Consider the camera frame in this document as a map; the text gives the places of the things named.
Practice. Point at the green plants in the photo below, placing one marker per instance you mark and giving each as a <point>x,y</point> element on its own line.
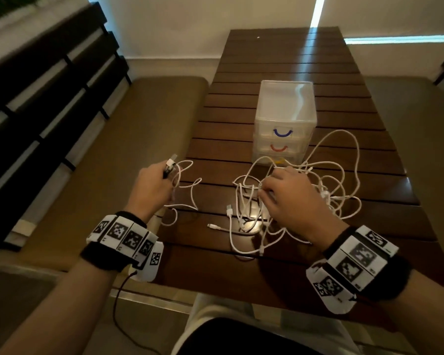
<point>3,3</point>

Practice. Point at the person's black garment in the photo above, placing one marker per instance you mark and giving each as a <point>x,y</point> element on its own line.
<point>244,340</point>

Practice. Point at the black marker wristband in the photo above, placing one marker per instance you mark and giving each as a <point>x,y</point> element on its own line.
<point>362,262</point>
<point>118,240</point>

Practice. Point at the person's left hand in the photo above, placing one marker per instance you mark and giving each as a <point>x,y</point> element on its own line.
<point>148,192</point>

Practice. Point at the black and white slatted planter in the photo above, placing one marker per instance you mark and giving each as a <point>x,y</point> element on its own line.
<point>29,33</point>

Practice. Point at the person's left forearm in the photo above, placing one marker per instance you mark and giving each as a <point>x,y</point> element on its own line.
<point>51,310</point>

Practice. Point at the brown slatted wooden table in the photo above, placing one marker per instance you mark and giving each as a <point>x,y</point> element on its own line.
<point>288,59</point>

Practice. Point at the brown bench cushion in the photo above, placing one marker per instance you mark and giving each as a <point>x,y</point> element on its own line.
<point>114,170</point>
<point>425,162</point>

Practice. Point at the clear plastic three-drawer organiser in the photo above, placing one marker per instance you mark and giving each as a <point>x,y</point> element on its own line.
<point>285,99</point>

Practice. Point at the person's right hand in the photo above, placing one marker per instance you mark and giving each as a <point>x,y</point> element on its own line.
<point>303,207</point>

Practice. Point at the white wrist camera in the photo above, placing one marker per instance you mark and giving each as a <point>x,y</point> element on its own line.
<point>329,292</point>
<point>151,262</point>

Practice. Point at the wall light strip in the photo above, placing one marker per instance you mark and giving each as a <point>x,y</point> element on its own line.
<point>399,39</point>
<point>317,11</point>

